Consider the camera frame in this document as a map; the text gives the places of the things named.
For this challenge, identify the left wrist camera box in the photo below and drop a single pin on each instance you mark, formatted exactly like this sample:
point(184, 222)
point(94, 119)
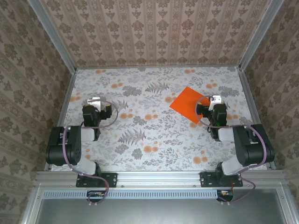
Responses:
point(94, 102)

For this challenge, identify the wide aluminium mounting rail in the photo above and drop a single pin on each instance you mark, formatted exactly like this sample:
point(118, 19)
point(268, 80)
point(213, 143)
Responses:
point(158, 178)

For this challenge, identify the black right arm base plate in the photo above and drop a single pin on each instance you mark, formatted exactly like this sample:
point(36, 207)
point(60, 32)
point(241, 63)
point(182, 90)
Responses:
point(205, 179)

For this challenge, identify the thin aluminium edge rail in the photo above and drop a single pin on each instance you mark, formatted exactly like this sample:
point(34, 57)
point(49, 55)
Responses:
point(158, 67)

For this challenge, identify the orange square paper sheet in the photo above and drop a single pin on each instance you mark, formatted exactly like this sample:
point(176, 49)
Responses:
point(184, 102)

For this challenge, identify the aluminium side rail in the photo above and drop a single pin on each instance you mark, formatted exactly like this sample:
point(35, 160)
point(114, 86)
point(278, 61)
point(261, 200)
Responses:
point(67, 98)
point(248, 98)

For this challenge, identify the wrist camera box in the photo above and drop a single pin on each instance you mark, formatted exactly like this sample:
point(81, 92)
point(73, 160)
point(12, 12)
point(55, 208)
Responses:
point(94, 102)
point(216, 100)

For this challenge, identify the grey metal sheet panel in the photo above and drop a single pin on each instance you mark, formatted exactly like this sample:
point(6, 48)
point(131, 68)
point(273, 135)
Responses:
point(158, 212)

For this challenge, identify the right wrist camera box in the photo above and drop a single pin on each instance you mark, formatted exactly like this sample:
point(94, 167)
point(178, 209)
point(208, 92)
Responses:
point(216, 100)

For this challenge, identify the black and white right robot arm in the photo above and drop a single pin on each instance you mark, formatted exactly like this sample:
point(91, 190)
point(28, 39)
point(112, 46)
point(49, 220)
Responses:
point(252, 149)

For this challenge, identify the black electronics module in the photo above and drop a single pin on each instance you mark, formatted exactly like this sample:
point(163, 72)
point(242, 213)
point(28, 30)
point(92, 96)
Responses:
point(95, 195)
point(225, 194)

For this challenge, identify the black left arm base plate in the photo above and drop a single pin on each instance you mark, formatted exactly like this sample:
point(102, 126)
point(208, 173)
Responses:
point(112, 179)

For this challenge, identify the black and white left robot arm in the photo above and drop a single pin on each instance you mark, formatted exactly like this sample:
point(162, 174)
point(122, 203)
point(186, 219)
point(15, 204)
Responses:
point(70, 144)

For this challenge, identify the floral patterned table mat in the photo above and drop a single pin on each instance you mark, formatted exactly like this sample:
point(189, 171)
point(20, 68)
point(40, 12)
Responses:
point(144, 79)

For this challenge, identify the aluminium frame post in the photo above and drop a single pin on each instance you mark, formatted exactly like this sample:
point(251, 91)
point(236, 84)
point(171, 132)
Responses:
point(261, 35)
point(53, 39)

